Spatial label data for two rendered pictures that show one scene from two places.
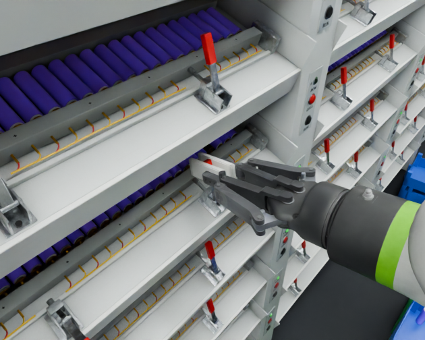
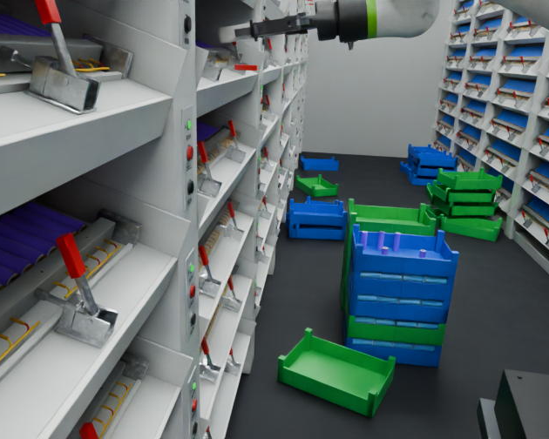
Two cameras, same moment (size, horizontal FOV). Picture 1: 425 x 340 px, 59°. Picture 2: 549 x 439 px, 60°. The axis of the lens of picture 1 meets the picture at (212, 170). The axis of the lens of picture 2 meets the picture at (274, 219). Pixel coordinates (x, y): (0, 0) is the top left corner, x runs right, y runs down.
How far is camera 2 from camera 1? 0.82 m
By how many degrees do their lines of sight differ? 38
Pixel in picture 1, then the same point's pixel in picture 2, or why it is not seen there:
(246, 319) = (240, 280)
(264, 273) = (250, 209)
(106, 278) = not seen: hidden behind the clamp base
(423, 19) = (279, 41)
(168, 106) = not seen: outside the picture
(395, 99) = (275, 108)
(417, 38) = (278, 56)
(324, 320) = (288, 322)
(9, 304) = not seen: hidden behind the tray
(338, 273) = (277, 293)
